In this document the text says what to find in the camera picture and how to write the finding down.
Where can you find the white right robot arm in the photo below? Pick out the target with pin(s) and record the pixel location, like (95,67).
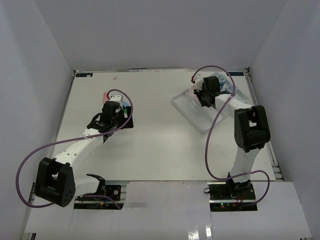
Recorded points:
(251,130)

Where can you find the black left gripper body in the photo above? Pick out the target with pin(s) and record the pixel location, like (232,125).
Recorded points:
(121,120)

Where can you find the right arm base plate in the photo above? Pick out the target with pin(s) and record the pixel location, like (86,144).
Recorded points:
(219,193)

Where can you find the blue label sticker left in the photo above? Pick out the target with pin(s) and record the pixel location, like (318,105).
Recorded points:
(84,75)

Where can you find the green cap black highlighter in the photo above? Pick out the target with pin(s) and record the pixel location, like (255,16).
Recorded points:
(127,112)

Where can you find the blue label sticker right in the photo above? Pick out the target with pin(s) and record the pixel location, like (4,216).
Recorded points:
(236,73)

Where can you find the blue label sticker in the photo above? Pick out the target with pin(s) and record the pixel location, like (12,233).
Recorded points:
(236,73)
(84,75)

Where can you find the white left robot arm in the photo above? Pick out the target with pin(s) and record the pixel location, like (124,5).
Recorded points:
(55,180)

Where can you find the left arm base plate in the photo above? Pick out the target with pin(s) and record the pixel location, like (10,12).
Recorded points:
(111,191)

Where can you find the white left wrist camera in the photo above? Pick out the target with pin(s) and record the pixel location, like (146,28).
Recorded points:
(116,98)

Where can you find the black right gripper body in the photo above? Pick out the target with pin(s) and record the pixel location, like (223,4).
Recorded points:
(201,95)

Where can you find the blue-white labelled slime jar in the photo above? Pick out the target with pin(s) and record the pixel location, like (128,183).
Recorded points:
(222,79)

